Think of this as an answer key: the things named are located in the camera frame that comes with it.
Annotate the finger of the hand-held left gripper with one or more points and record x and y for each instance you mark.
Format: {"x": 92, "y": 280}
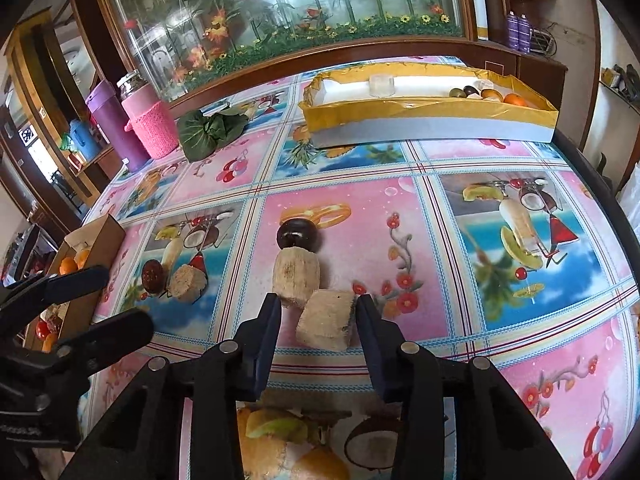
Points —
{"x": 75, "y": 280}
{"x": 115, "y": 332}

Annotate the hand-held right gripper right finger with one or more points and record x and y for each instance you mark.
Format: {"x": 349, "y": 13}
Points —
{"x": 376, "y": 355}

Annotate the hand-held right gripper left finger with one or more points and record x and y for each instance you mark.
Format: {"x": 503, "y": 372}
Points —
{"x": 265, "y": 355}

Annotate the brown cardboard box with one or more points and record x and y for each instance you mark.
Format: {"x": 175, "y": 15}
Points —
{"x": 102, "y": 240}

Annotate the red tomato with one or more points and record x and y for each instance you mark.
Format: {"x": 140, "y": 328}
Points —
{"x": 42, "y": 329}

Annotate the beige round puffed cake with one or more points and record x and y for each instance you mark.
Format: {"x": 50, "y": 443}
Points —
{"x": 327, "y": 317}
{"x": 295, "y": 275}
{"x": 187, "y": 282}

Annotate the yellow-taped white box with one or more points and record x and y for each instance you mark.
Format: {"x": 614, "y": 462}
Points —
{"x": 425, "y": 117}

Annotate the dark olive date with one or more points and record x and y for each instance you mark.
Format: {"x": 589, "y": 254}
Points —
{"x": 456, "y": 93}

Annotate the dark red date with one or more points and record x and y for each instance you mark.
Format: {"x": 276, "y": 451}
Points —
{"x": 471, "y": 91}

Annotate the dark brown date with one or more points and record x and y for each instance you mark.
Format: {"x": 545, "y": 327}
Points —
{"x": 298, "y": 235}

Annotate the blue kettle jug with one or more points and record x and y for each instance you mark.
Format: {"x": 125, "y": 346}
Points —
{"x": 82, "y": 140}

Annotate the printed tablecloth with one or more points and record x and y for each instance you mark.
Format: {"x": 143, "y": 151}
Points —
{"x": 400, "y": 200}

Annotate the purple thermos bottle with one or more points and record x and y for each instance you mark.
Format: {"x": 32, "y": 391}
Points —
{"x": 117, "y": 125}

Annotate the pink knit-covered bottle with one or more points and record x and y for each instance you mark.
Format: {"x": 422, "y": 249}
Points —
{"x": 152, "y": 120}

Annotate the green leafy vegetable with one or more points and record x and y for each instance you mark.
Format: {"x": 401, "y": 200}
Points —
{"x": 210, "y": 132}

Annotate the clear plastic cup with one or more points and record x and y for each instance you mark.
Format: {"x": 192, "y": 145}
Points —
{"x": 382, "y": 86}

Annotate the white plastic bag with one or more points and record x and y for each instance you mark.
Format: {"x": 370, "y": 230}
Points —
{"x": 631, "y": 185}

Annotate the purple spray can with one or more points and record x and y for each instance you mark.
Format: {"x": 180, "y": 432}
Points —
{"x": 511, "y": 30}
{"x": 524, "y": 32}

